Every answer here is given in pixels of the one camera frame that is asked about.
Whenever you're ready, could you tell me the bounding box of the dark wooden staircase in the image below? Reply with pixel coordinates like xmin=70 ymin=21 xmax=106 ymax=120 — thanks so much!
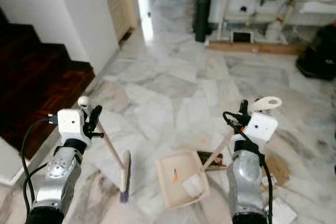
xmin=0 ymin=12 xmax=96 ymax=161

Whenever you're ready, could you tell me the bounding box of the black rolled bag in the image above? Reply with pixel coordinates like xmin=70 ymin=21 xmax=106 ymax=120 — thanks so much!
xmin=193 ymin=0 xmax=212 ymax=43

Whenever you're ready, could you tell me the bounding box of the beige long-handled dustpan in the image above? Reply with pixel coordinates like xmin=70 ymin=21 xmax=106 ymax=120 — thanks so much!
xmin=155 ymin=96 xmax=283 ymax=210

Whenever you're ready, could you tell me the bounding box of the brown cardboard piece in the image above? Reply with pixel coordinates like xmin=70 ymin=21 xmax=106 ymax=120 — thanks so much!
xmin=264 ymin=153 xmax=290 ymax=187

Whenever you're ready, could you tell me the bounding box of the dark brown wrapper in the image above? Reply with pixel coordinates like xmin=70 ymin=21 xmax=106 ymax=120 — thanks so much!
xmin=196 ymin=151 xmax=227 ymax=172

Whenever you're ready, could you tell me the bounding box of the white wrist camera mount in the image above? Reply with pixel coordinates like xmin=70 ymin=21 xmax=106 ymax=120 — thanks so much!
xmin=234 ymin=112 xmax=279 ymax=148
xmin=57 ymin=109 xmax=85 ymax=138

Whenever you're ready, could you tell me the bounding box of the black backpack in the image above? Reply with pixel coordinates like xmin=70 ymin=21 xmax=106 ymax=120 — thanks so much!
xmin=296 ymin=24 xmax=336 ymax=81

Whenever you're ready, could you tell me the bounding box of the clear plastic jug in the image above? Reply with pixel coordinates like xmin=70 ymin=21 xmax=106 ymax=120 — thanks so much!
xmin=267 ymin=17 xmax=287 ymax=42

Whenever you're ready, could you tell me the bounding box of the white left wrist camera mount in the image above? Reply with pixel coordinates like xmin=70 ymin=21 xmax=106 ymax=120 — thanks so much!
xmin=57 ymin=109 xmax=85 ymax=138

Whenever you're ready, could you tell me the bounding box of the long wooden plank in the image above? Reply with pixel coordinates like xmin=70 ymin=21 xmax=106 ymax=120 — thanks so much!
xmin=207 ymin=41 xmax=306 ymax=56

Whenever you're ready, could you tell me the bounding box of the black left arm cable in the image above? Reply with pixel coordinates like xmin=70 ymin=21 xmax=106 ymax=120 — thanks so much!
xmin=22 ymin=116 xmax=59 ymax=219

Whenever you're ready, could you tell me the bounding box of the wooden louvre door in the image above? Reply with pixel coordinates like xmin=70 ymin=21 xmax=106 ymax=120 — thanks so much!
xmin=101 ymin=0 xmax=141 ymax=42

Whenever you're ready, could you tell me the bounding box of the beige broom with purple bristles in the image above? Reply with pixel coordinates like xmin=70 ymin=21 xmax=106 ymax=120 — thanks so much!
xmin=78 ymin=96 xmax=133 ymax=204

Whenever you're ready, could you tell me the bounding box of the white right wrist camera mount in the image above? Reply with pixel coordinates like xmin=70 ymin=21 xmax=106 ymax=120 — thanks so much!
xmin=234 ymin=112 xmax=279 ymax=148

